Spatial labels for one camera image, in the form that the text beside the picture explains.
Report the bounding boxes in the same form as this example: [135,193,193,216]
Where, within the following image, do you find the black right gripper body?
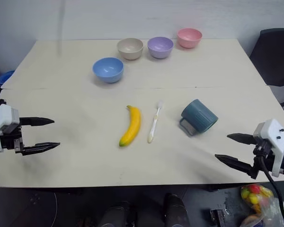
[250,141,275,180]

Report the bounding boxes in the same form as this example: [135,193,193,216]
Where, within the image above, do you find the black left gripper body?
[0,123,25,156]

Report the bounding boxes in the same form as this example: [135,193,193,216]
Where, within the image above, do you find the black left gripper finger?
[22,142,61,156]
[19,116,55,127]

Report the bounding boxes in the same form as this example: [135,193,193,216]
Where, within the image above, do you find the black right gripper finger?
[214,154,254,176]
[227,132,258,145]

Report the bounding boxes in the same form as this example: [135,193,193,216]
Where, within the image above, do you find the clear bag of toy fruit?
[240,183,284,227]

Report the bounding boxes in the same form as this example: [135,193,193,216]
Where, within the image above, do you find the teal ribbed mug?
[179,99,219,137]

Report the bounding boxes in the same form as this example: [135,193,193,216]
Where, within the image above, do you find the blue round container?
[0,70,16,87]

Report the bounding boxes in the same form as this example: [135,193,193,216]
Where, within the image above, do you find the black box on floor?
[209,208,229,227]

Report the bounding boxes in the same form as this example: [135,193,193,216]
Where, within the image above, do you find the dark rounded shape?
[162,192,190,227]
[97,201,136,227]

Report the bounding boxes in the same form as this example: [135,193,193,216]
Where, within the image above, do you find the black chair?
[249,28,284,119]

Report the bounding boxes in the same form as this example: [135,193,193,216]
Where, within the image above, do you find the blue plastic bowl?
[92,57,124,84]

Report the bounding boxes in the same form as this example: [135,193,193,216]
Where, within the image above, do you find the white yellow toothbrush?
[147,100,164,144]

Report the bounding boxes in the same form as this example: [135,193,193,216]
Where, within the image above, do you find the yellow banana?
[119,105,142,148]

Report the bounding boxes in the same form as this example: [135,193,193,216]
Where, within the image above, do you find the grey vertical rod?
[57,0,66,55]

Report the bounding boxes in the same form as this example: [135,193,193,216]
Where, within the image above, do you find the pink plastic bowl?
[177,28,203,49]

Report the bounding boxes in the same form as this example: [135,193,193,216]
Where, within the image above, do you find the beige plastic bowl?
[116,38,144,61]

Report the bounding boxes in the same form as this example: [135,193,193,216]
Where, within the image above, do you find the purple plastic bowl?
[147,36,175,59]

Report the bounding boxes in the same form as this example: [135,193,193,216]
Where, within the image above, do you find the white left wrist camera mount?
[0,104,20,153]

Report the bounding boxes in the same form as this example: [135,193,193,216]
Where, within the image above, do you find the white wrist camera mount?
[252,118,284,178]
[0,104,20,153]

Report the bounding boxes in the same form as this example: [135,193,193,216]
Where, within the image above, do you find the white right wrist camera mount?
[252,118,284,178]

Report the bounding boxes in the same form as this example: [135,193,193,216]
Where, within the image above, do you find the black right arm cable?
[259,155,284,227]

